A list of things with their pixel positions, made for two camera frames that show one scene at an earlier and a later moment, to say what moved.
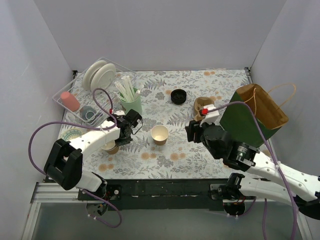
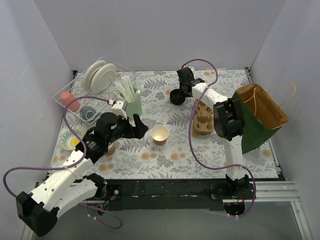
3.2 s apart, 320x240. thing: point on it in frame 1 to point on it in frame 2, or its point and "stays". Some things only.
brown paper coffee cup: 159,134 stays
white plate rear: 88,72 stays
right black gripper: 194,131 to 185,87
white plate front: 102,77 stays
